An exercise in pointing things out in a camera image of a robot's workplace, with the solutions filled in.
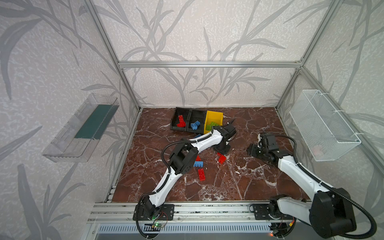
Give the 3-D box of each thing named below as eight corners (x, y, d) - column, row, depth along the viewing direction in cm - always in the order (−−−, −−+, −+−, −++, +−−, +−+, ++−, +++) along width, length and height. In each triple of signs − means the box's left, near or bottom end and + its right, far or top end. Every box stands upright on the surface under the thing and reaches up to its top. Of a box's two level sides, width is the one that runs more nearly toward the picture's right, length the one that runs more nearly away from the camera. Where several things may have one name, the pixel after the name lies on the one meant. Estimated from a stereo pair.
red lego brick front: (199, 181, 86) (199, 180, 84) (197, 170, 90) (197, 169, 88) (205, 180, 86) (205, 178, 84) (203, 169, 90) (203, 167, 88)
